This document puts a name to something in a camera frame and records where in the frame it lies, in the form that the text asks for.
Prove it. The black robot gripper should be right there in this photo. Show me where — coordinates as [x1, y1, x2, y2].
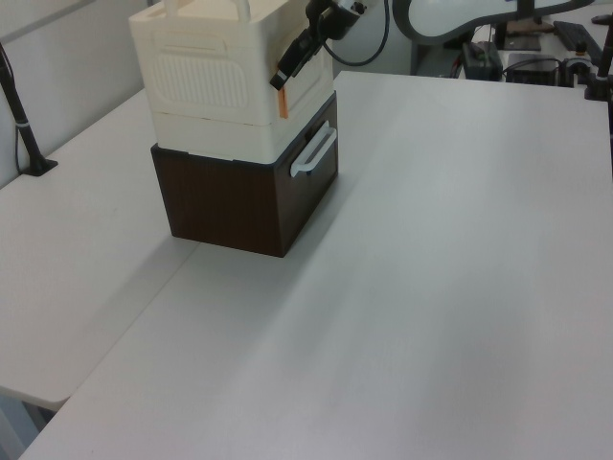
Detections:
[268, 0, 366, 93]

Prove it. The cream cabinet door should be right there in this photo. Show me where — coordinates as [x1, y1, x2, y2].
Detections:
[263, 13, 336, 127]

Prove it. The cream plastic cabinet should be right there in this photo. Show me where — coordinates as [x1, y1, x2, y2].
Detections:
[127, 0, 337, 165]

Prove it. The curved white grey desk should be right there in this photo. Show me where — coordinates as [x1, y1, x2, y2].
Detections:
[391, 0, 613, 48]

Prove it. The dark brown drawer box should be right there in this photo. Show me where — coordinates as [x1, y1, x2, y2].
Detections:
[148, 89, 342, 260]

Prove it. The black green device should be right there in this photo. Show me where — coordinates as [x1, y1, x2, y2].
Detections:
[460, 40, 503, 81]

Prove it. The black box device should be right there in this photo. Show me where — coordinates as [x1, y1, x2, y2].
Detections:
[506, 52, 562, 85]

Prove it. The black monitor stand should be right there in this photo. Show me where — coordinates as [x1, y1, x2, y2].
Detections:
[513, 0, 553, 26]

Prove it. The black keyboard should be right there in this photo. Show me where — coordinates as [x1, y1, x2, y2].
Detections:
[552, 19, 605, 50]

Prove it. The black pole with flat base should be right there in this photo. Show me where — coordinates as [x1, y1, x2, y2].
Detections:
[0, 39, 60, 179]

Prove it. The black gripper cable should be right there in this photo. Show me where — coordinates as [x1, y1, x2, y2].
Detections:
[319, 0, 393, 67]

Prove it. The white drawer handle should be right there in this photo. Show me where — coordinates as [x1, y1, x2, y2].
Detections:
[288, 119, 338, 179]

